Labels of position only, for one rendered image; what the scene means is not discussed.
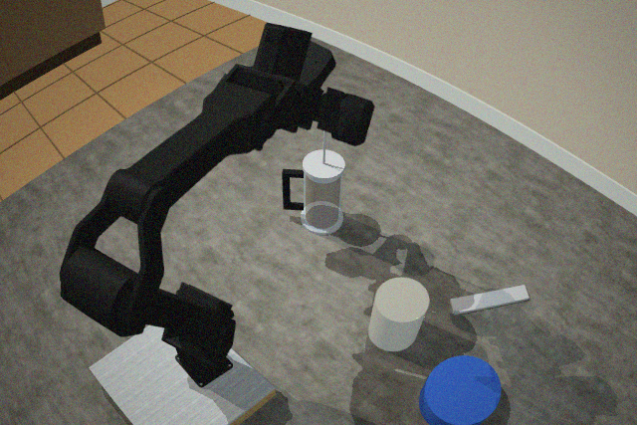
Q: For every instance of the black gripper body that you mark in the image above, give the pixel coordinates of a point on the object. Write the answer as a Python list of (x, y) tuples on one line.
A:
[(350, 115)]

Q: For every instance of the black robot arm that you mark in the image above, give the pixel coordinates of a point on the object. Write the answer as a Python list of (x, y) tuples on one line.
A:
[(245, 109)]

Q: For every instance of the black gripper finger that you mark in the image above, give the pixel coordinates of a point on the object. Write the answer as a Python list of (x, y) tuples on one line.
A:
[(328, 126)]

